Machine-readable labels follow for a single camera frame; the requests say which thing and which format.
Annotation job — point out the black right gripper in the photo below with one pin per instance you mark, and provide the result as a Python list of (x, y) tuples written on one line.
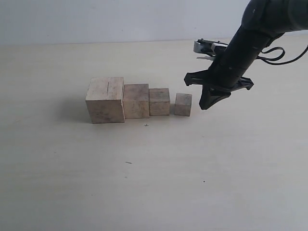
[(224, 76)]

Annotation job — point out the smallest wooden cube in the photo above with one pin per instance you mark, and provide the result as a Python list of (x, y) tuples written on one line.
[(183, 103)]

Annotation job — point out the third largest wooden cube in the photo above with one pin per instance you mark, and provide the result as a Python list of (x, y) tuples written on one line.
[(159, 102)]

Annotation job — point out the second largest wooden cube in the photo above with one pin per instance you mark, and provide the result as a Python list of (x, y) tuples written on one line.
[(136, 101)]

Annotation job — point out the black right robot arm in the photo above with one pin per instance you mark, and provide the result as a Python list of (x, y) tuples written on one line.
[(263, 21)]

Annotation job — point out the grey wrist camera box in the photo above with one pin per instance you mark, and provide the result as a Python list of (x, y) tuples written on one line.
[(208, 47)]

